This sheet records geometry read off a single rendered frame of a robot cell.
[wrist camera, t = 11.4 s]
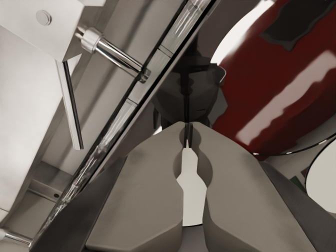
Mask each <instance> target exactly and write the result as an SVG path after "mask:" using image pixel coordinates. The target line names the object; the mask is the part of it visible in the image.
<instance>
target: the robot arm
mask: <svg viewBox="0 0 336 252"><path fill-rule="evenodd" d="M187 140H188V148H191V149H192V150H193V151H194V153H195V154H196V156H197V158H198V160H197V170H196V172H197V175H198V176H199V177H200V178H201V179H202V180H203V182H204V183H205V185H206V188H207V190H206V195H205V202H204V209H203V216H202V225H203V232H204V238H205V244H206V247H207V249H208V251H209V252H336V219H335V218H334V217H333V216H332V215H331V214H330V213H328V212H327V211H326V210H325V209H324V208H323V207H321V206H320V205H319V204H318V203H317V202H315V201H314V200H313V199H312V198H311V197H309V196H308V195H307V194H306V193H305V192H303V191H302V190H301V189H300V188H299V187H297V186H296V185H295V184H294V183H292V182H291V181H290V180H289V179H288V178H286V177H285V176H284V175H283V174H282V173H280V172H279V171H278V170H277V169H276V168H274V167H273V166H272V165H271V164H270V163H268V162H267V161H258V160H257V159H256V158H255V157H254V156H253V155H252V154H250V153H249V152H248V151H247V150H246V149H244V148H243V147H242V146H240V145H239V144H237V143H236V142H234V141H233V140H231V139H229V138H227V137H226V136H224V135H222V134H220V133H218V132H216V131H215V130H213V129H211V128H209V127H207V126H206V125H204V124H202V123H200V122H195V121H192V122H189V123H185V122H182V121H178V122H176V123H174V124H173V125H171V126H169V127H167V128H165V129H164V130H162V131H160V132H158V133H156V134H155V135H153V136H151V137H149V138H148V139H146V140H144V141H143V142H141V143H140V144H139V145H137V146H136V147H135V148H134V149H133V150H131V151H130V152H129V153H128V154H127V155H126V156H125V157H122V156H119V157H118V158H117V159H116V160H114V161H113V162H112V163H111V164H110V165H109V166H108V167H107V168H106V169H105V170H104V171H103V172H101V173H100V174H99V175H98V176H97V177H96V178H95V179H94V180H93V181H92V182H91V183H90V184H88V185H87V186H86V187H85V188H84V189H83V190H82V191H81V192H80V193H79V194H78V195H77V196H76V197H74V198H73V199H72V200H71V201H70V202H69V203H68V204H67V205H66V206H65V207H64V208H63V209H62V210H61V211H60V212H59V213H58V215H57V216H56V217H55V218H54V219H53V220H52V221H51V223H50V224H49V225H48V226H47V228H46V229H45V230H44V231H43V233H42V234H41V235H40V237H39V238H38V239H37V241H36V242H35V244H34V245H33V247H32V248H31V250H30V251H29V252H177V251H178V250H179V249H180V247H181V244H182V230H183V215H184V191H183V189H182V187H181V186H180V185H179V183H178V182H177V178H178V177H179V176H180V174H181V172H182V154H183V149H184V148H187Z"/></svg>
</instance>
